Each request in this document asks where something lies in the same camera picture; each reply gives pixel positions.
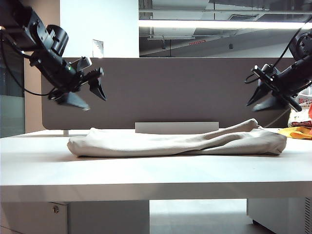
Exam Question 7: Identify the grey power cable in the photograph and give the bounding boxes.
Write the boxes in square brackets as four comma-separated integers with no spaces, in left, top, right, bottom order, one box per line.
[264,109,291,129]

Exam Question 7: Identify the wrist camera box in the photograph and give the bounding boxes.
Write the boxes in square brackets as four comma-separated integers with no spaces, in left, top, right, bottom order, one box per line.
[261,63,281,78]
[70,56,93,73]

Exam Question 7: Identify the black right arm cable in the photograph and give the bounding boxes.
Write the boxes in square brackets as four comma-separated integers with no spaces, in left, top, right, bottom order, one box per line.
[245,16,312,85]

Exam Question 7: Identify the grey fabric desk divider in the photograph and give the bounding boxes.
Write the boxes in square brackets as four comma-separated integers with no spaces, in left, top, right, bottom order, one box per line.
[41,57,308,130]

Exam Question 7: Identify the white cabinet with vent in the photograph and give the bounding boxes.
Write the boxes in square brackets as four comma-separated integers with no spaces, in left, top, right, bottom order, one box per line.
[246,198,312,234]

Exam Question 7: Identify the metal wall plate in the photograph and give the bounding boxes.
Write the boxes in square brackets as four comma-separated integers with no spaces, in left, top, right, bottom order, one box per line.
[92,39,104,59]

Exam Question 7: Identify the yellow cloth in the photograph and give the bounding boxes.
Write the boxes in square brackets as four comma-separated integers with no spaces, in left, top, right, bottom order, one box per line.
[277,126,312,140]

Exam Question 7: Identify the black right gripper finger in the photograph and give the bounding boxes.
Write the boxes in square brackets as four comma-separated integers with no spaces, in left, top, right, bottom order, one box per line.
[246,81,271,107]
[252,95,290,112]

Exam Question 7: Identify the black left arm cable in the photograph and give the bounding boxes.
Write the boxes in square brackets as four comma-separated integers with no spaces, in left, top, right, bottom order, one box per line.
[0,31,53,96]

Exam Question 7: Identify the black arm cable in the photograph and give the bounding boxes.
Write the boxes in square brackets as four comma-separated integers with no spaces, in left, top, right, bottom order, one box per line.
[0,31,53,96]
[245,16,312,85]

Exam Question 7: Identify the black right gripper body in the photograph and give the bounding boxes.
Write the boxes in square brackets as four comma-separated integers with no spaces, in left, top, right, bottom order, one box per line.
[252,57,312,112]

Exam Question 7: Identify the beige T-shirt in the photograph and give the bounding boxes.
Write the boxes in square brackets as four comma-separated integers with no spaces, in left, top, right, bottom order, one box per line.
[67,118,288,158]

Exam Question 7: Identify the long ceiling light strip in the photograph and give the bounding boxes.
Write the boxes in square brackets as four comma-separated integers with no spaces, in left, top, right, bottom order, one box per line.
[138,19,312,30]

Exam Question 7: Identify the ceiling air vent grille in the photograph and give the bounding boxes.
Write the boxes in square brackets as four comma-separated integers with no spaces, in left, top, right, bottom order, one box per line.
[228,14,259,21]

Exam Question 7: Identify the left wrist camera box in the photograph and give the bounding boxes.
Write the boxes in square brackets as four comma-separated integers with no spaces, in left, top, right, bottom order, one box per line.
[70,56,93,73]

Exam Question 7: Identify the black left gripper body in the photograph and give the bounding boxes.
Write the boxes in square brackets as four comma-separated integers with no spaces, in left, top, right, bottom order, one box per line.
[29,52,104,99]

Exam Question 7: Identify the white drawer cabinet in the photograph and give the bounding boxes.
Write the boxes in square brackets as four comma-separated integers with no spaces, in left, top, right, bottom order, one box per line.
[0,201,150,234]

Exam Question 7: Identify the printed plastic snack bag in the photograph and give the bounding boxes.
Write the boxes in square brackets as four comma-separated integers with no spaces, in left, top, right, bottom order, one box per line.
[287,86,312,129]

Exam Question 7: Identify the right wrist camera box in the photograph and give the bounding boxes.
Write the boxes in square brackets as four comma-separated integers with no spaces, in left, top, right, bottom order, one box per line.
[261,63,281,78]

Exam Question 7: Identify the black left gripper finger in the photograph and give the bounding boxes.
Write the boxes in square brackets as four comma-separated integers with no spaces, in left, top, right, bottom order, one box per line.
[57,92,90,112]
[89,77,107,101]

